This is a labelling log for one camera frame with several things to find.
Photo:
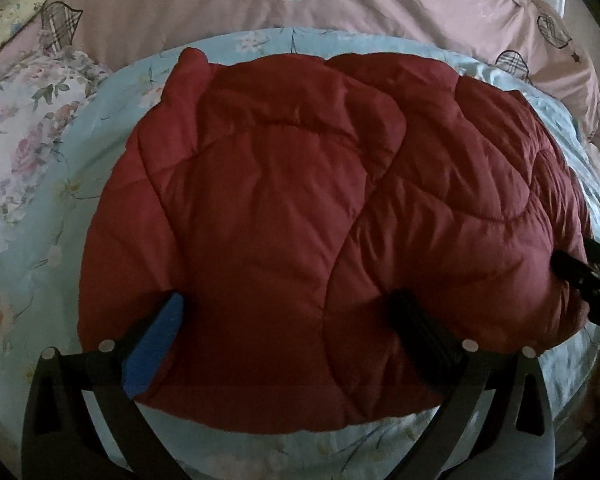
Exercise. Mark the white floral pillow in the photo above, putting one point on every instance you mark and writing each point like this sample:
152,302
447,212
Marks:
25,130

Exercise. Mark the yellow floral pillow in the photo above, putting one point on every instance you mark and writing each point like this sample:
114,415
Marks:
5,25

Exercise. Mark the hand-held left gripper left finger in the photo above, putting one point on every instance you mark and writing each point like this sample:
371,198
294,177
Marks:
155,350

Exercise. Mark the light blue floral bedsheet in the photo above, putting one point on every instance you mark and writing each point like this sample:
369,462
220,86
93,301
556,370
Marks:
45,285

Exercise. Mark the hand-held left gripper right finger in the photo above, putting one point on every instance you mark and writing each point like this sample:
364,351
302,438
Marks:
415,335

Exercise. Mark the red quilted jacket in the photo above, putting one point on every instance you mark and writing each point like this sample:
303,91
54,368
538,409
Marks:
280,185

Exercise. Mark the pink duvet with plaid hearts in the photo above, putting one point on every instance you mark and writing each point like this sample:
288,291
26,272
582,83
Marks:
180,0

